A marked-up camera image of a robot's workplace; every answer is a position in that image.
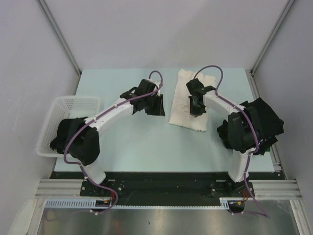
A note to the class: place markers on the stack of black t shirts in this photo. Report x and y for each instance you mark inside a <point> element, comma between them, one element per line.
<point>269,117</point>

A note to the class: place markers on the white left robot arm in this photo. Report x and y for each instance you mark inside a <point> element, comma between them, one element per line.
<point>80,137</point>

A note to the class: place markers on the black t shirt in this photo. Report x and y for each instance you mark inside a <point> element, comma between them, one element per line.
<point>66,130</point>

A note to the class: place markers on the white plastic laundry basket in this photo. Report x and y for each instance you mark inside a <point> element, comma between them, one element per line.
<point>64,107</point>

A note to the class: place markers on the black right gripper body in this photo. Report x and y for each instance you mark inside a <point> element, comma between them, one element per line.
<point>196,109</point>

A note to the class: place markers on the left aluminium corner post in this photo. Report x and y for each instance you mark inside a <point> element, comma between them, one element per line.
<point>59,35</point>

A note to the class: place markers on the aluminium corner post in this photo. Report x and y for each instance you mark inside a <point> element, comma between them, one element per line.
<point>274,32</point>
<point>59,35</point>

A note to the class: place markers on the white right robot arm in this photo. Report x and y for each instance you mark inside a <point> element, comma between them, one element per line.
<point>224,107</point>

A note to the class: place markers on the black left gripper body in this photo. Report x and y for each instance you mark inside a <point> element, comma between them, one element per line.
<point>153,105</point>

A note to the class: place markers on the white slotted cable duct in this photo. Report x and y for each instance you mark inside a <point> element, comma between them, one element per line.
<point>94,204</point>

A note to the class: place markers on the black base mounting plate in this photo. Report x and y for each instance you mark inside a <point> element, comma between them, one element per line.
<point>167,189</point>

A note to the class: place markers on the right aluminium corner post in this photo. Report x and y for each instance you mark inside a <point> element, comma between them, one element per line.
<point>274,32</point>

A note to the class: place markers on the white t shirt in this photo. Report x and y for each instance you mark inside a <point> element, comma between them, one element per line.
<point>180,111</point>

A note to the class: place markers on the aluminium frame rail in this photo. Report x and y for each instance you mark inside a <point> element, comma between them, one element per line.
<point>264,189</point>

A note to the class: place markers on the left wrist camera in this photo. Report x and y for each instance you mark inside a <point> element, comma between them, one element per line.
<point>154,80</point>

